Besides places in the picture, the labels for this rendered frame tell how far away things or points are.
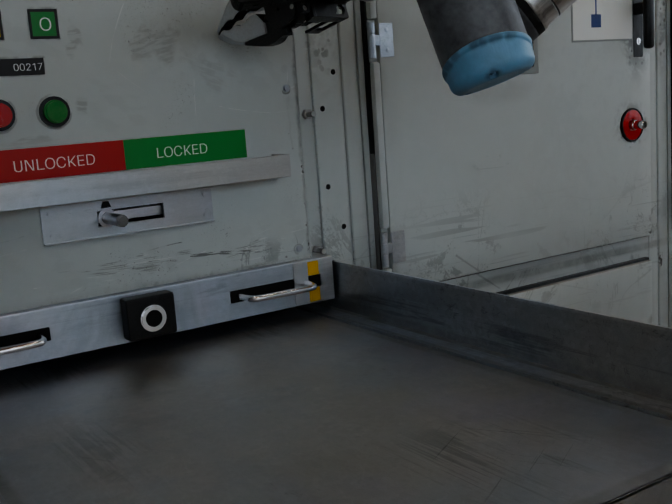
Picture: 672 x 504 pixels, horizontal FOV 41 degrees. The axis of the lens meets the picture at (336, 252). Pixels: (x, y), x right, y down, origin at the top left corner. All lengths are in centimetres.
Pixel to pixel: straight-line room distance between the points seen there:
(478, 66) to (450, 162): 51
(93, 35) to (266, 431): 51
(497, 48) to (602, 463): 40
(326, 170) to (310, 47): 17
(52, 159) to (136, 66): 15
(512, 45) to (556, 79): 65
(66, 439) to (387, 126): 68
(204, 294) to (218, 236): 8
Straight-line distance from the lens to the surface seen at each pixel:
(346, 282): 119
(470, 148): 140
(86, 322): 106
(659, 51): 178
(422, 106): 134
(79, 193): 101
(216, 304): 112
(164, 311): 107
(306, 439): 78
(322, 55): 127
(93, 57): 107
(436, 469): 71
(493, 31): 89
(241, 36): 108
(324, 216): 127
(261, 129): 115
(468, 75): 89
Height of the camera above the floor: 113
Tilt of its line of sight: 10 degrees down
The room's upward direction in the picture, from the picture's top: 4 degrees counter-clockwise
